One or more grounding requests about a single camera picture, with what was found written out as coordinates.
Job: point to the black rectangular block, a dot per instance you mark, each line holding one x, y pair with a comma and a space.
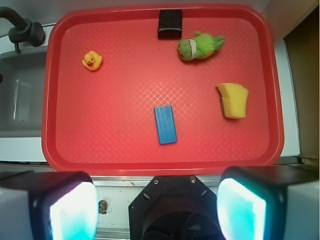
170, 24

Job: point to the blue rectangular block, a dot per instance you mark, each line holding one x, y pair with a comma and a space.
165, 124

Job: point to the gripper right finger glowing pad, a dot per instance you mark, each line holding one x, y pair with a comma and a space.
277, 202

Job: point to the grey sink basin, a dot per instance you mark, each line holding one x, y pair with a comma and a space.
22, 78

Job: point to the black faucet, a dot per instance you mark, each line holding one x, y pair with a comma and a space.
23, 30

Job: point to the yellow rubber duck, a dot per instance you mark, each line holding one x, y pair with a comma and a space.
92, 60

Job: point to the yellow sponge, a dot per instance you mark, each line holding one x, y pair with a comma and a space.
234, 97

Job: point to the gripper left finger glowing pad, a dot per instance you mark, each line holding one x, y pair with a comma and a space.
48, 206

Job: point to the green plush toy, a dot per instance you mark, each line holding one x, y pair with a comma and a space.
201, 47

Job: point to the red plastic tray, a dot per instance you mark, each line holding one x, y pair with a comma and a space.
103, 121

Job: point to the black octagonal mount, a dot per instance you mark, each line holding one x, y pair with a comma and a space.
174, 208

